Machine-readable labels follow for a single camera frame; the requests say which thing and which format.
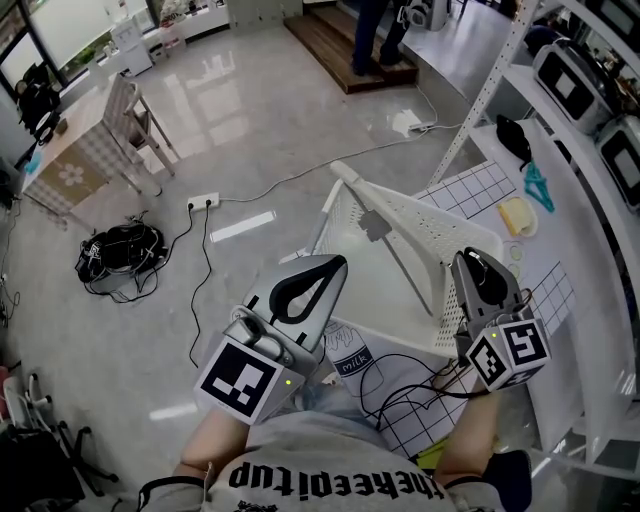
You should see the wooden step platform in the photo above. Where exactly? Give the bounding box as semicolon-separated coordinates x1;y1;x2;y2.
283;3;420;96

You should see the white grid-print mat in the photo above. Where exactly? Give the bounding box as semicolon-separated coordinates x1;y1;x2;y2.
319;159;587;461

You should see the black office chair base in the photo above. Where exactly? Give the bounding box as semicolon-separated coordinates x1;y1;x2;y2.
0;369;122;504

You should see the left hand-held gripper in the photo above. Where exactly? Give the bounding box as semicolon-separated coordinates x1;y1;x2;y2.
193;253;350;426

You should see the black power cable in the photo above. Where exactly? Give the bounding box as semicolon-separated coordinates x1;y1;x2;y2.
187;202;214;370

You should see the black bag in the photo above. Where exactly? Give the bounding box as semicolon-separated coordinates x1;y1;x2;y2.
16;78;62;137

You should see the yellow sponge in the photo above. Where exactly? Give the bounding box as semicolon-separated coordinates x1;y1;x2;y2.
496;196;526;235

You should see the small white cabinet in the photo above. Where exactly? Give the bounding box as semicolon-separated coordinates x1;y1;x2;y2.
110;21;154;78

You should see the silver black appliance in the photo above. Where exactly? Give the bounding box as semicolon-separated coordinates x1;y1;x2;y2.
596;115;640;212
531;38;622;135

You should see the white perforated container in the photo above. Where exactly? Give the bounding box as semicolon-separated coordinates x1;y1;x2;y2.
278;160;505;359

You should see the teal clothes hanger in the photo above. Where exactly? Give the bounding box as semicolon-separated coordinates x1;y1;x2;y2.
522;160;558;214

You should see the table with checked cloth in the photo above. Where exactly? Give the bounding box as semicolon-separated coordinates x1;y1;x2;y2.
19;72;177;227

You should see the white metal shelf rack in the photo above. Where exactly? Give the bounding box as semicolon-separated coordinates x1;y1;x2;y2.
428;0;640;476

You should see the white power cable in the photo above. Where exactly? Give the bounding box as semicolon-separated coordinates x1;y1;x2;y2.
218;82;440;203

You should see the person's grey printed shirt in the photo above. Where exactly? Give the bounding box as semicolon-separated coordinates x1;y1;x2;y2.
136;408;504;512

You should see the person's right forearm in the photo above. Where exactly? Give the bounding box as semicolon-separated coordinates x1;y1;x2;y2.
432;389;502;485

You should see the pile of black cables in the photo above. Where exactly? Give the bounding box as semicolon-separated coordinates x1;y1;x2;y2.
73;213;172;304

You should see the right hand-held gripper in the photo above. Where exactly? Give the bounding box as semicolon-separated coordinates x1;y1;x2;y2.
449;247;552;394

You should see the person's left forearm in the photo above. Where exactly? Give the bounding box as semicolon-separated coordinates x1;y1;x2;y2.
178;407;254;484

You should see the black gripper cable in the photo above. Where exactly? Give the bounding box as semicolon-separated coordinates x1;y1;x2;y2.
358;353;484;432

